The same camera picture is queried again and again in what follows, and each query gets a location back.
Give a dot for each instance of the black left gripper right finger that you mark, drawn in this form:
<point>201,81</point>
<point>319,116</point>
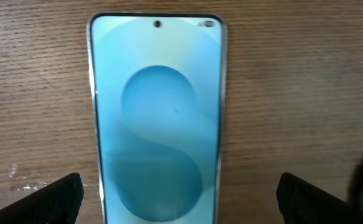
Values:
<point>300,202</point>

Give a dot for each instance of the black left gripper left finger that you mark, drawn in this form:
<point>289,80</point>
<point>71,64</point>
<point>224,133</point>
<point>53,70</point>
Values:
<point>58,202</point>

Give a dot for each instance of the blue Samsung Galaxy smartphone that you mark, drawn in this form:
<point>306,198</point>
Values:
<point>158,83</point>

